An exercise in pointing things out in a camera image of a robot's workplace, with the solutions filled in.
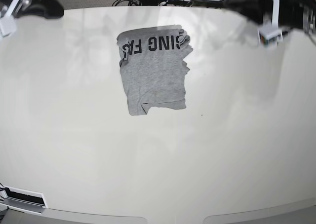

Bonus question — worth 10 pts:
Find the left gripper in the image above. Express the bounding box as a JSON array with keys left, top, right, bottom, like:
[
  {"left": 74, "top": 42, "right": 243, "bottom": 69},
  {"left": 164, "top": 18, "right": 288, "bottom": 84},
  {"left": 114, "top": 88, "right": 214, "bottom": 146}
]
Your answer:
[{"left": 223, "top": 0, "right": 311, "bottom": 31}]

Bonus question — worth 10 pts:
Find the grey t-shirt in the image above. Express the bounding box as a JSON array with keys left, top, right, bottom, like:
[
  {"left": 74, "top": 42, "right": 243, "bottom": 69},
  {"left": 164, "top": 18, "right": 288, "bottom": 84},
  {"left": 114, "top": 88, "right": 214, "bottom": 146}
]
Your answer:
[{"left": 117, "top": 25, "right": 193, "bottom": 116}]

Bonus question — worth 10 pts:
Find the white cable slot box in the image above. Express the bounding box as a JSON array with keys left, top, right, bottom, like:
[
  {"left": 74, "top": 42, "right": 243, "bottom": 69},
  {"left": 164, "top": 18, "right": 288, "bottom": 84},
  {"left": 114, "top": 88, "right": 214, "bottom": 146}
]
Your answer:
[{"left": 0, "top": 185, "right": 48, "bottom": 215}]

